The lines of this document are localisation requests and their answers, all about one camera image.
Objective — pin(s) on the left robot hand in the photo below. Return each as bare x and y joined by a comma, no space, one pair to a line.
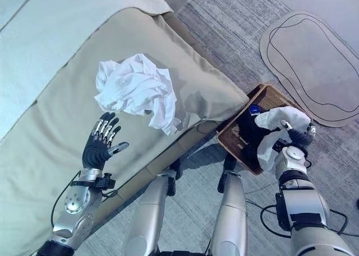
95,151

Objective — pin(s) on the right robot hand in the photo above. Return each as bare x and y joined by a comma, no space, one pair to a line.
301,136

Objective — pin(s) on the white cloth garment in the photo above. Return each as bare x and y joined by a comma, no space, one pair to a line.
276,130

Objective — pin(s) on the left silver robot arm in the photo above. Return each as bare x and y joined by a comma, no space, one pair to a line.
75,205

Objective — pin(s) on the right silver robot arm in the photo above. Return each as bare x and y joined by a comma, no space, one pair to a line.
303,200

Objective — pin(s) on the beige sofa seat cushion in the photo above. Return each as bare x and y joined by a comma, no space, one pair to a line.
112,113

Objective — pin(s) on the brown woven wicker basket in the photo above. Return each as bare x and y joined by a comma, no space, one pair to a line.
269,99

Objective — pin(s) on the black garment with print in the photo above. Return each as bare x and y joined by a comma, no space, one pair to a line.
249,132

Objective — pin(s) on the blue round object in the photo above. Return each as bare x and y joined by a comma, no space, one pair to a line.
255,109

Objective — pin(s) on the beige rug with black outline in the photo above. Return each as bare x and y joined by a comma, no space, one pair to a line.
305,68

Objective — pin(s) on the crumpled white shirt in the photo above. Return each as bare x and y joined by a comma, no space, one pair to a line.
137,90

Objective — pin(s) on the left silver robot leg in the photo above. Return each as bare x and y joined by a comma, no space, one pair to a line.
150,211

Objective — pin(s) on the silver robot leg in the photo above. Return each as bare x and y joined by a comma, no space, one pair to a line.
150,211
231,208

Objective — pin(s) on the beige sofa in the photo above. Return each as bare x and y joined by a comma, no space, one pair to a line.
70,71

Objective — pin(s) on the right silver robot leg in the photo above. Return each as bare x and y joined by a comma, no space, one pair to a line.
231,208

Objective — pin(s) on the grey patterned carpet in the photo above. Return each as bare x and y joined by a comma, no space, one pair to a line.
238,43

